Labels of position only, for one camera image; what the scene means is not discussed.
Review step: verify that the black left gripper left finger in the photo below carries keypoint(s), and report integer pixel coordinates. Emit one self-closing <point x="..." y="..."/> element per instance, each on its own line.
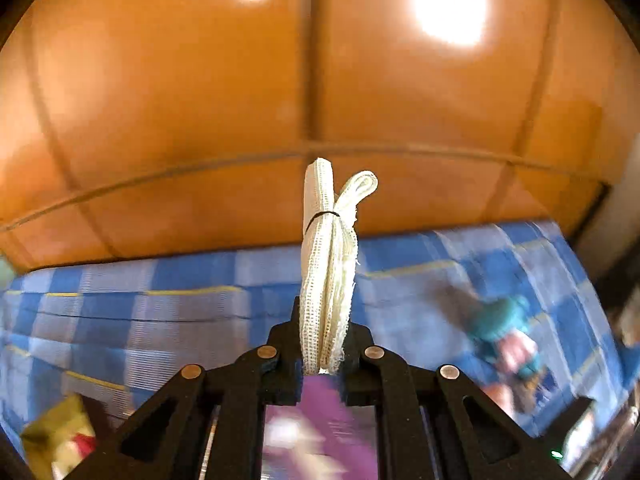
<point x="282" y="381"/>

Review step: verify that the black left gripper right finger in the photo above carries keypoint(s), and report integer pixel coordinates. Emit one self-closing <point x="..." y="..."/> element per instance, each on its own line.
<point x="359" y="378"/>

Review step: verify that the cream towel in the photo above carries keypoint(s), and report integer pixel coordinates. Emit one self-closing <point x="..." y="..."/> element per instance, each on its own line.
<point x="328" y="258"/>

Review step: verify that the blue teddy bear pink dress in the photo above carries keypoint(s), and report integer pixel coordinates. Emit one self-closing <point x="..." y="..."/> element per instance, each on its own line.
<point x="500" y="330"/>

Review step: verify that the purple snack box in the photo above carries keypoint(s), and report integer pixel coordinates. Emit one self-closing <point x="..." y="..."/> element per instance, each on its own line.
<point x="319" y="437"/>

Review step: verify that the blue plaid bed sheet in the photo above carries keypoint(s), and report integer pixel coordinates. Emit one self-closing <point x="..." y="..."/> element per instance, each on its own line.
<point x="116" y="332"/>

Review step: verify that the wooden headboard panel wall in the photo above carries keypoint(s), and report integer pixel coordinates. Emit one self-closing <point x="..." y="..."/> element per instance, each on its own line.
<point x="137" y="128"/>

